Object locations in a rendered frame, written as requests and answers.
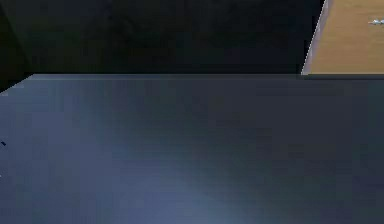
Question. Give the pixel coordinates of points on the dark blue-grey cabinet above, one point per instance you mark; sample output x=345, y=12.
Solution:
x=186, y=146

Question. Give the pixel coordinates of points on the small white object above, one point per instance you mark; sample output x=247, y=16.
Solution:
x=377, y=22

